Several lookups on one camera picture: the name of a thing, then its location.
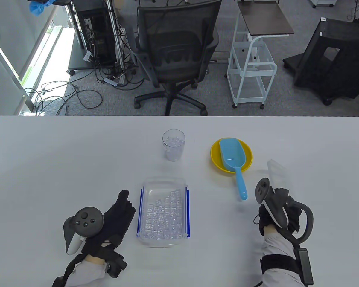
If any person's left forearm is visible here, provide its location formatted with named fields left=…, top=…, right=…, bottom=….
left=70, top=256, right=108, bottom=287

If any bundle of black computer cables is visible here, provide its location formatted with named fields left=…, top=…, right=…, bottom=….
left=91, top=30, right=145, bottom=90

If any small white cart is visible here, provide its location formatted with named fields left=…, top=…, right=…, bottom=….
left=310, top=0, right=337, bottom=8

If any silver aluminium frame post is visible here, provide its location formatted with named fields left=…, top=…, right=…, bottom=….
left=105, top=0, right=125, bottom=71

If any yellow plastic bowl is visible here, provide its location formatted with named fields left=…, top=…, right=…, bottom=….
left=210, top=138, right=253, bottom=174

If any blue plastic cloth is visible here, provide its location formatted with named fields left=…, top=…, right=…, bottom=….
left=29, top=0, right=56, bottom=16

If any person's right forearm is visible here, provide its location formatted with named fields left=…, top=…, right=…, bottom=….
left=262, top=232, right=306, bottom=287

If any grey wheeled platform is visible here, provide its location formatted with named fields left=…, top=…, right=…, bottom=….
left=66, top=28, right=138, bottom=76

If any black armband battery pack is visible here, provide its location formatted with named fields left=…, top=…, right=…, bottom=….
left=260, top=248, right=314, bottom=286
left=51, top=256, right=84, bottom=287

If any small heap of scooped ice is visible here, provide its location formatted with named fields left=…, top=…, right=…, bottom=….
left=165, top=135, right=184, bottom=160

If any white cart with brown top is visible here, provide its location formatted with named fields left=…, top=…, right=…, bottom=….
left=226, top=0, right=295, bottom=109

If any person's left hand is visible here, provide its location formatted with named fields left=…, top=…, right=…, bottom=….
left=82, top=190, right=136, bottom=258

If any black rolling stand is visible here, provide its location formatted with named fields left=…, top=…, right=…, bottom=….
left=282, top=17, right=359, bottom=106

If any clear plastic shaker cup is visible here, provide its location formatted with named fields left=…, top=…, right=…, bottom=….
left=162, top=129, right=186, bottom=162

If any light blue plastic scoop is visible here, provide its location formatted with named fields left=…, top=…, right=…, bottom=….
left=219, top=138, right=248, bottom=200

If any black and white controller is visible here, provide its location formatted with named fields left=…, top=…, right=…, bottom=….
left=63, top=207, right=104, bottom=255
left=255, top=178, right=314, bottom=242

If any pile of clear ice cubes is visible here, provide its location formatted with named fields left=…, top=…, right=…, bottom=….
left=141, top=188, right=185, bottom=240

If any clear container lid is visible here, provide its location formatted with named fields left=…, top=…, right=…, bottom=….
left=267, top=160, right=289, bottom=192

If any person's right hand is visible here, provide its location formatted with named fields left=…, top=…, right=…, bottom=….
left=258, top=188, right=302, bottom=237

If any black computer tower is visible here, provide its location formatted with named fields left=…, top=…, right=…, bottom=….
left=73, top=0, right=118, bottom=65

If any black mesh office chair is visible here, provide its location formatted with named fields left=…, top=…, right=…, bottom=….
left=134, top=0, right=221, bottom=116

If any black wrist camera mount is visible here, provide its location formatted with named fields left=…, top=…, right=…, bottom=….
left=106, top=253, right=128, bottom=279

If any clear container with blue clips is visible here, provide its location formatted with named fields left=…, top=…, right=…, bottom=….
left=137, top=176, right=190, bottom=248

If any tangle of black floor cables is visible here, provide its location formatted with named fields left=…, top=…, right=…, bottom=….
left=23, top=80, right=104, bottom=116

